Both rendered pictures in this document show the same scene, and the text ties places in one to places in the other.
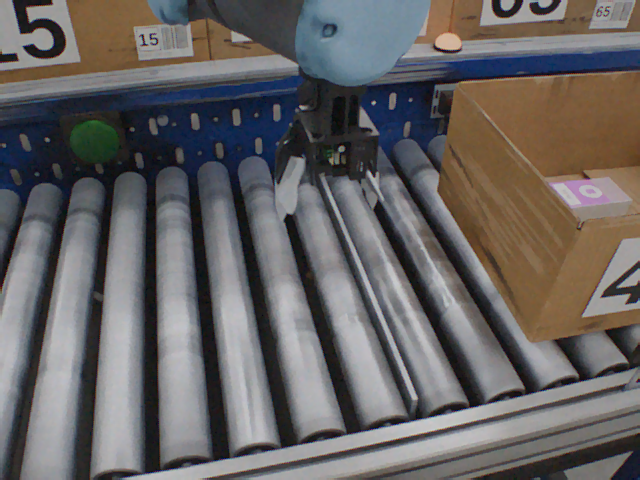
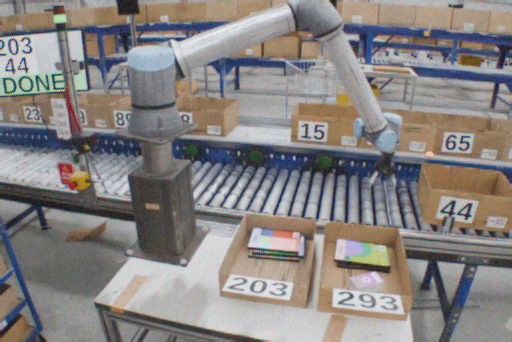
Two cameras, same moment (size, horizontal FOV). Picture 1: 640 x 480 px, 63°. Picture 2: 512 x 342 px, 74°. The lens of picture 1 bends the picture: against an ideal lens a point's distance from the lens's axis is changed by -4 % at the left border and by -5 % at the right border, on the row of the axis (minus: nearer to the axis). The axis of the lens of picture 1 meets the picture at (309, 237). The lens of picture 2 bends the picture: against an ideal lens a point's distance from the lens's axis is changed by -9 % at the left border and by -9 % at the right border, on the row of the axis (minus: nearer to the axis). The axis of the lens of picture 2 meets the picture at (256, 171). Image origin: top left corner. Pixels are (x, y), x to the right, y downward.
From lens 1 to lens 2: 1.26 m
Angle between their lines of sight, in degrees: 27
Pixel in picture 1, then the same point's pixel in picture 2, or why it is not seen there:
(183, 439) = (339, 218)
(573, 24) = (474, 155)
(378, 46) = (386, 146)
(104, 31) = (334, 135)
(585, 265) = (433, 201)
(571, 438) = (426, 244)
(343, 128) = (386, 164)
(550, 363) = (426, 227)
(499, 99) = (434, 169)
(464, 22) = (436, 149)
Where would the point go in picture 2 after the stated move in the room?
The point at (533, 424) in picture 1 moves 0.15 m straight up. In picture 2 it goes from (415, 233) to (422, 202)
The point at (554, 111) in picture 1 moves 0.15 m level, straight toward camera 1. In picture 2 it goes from (452, 176) to (437, 184)
